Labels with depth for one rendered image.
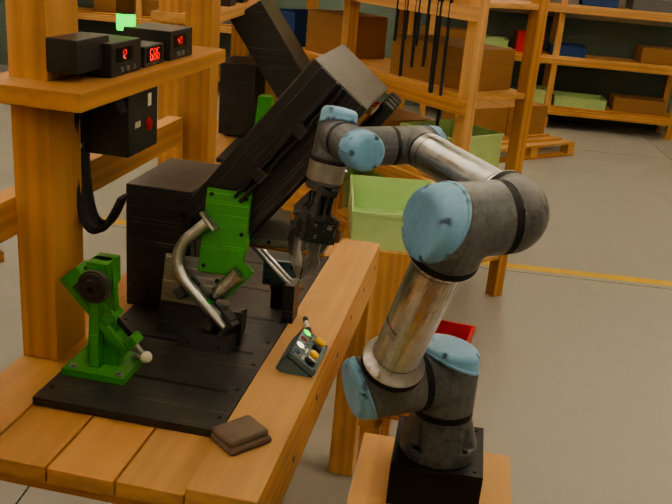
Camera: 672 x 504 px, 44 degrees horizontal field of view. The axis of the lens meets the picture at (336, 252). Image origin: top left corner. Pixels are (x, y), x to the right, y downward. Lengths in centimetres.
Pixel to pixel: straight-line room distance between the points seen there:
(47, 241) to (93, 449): 50
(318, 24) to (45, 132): 378
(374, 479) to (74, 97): 97
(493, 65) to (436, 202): 344
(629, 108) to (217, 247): 891
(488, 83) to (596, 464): 209
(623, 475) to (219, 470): 221
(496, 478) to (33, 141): 121
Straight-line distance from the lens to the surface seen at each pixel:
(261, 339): 215
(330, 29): 543
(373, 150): 155
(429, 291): 131
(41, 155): 193
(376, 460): 181
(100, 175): 235
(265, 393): 191
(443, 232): 119
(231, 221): 207
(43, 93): 179
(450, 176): 146
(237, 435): 171
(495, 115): 873
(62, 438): 181
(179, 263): 208
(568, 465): 354
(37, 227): 199
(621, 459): 368
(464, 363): 156
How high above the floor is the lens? 186
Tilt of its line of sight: 20 degrees down
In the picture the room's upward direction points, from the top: 5 degrees clockwise
